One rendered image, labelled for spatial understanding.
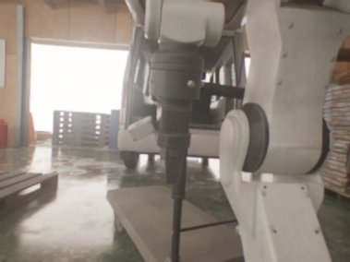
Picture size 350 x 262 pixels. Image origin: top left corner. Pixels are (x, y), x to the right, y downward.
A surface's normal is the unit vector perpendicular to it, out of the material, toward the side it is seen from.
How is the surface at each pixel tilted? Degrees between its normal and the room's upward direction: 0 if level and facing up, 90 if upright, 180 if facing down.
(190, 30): 102
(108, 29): 90
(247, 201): 90
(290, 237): 60
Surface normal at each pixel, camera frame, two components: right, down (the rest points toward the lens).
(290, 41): 0.14, 0.22
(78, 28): -0.01, 0.03
